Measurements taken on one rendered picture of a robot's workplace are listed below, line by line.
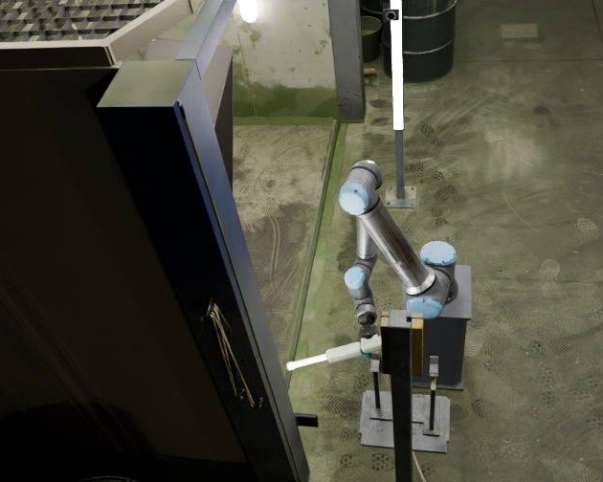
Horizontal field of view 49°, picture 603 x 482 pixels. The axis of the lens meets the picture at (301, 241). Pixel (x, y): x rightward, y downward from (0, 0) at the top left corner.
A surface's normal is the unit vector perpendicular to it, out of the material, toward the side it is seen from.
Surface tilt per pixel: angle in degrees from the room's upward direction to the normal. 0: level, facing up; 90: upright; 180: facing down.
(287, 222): 0
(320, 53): 90
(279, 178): 0
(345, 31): 90
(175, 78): 0
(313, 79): 90
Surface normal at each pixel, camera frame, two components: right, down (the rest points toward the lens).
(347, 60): -0.16, 0.74
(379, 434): -0.12, -0.67
